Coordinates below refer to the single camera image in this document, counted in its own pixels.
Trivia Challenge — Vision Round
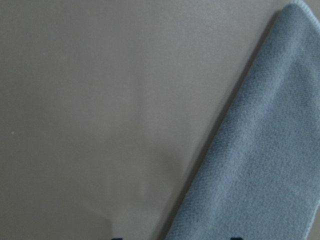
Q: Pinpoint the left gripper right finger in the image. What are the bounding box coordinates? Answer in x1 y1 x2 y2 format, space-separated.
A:
230 236 244 240

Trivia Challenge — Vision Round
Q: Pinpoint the pink and grey towel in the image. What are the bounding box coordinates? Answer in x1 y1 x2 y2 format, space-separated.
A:
166 0 320 240

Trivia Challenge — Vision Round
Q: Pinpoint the brown table mat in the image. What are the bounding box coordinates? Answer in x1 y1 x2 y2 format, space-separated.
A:
0 0 320 240

